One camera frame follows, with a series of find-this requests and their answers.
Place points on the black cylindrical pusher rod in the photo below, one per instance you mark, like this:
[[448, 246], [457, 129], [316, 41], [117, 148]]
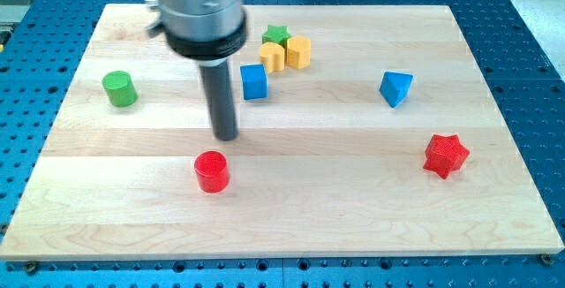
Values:
[[216, 81]]

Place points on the red cylinder block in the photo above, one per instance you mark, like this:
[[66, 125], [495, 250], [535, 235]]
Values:
[[211, 168]]

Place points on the blue perforated table plate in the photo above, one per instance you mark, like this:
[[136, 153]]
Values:
[[44, 52]]

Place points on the green cylinder block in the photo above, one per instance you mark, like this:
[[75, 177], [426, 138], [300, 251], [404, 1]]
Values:
[[119, 88]]

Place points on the blue triangular prism block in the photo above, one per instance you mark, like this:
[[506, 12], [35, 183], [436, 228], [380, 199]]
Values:
[[395, 86]]

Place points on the light wooden board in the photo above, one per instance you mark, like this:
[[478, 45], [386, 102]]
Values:
[[321, 167]]

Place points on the red star block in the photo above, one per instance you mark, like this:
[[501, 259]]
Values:
[[445, 154]]

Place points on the green star block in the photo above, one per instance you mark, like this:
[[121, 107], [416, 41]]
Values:
[[276, 34]]

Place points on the yellow hexagon block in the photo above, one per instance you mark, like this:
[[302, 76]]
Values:
[[298, 52]]

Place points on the yellow heart block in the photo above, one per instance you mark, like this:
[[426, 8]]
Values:
[[272, 56]]

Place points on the blue cube block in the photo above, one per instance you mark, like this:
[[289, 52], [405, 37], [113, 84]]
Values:
[[254, 80]]

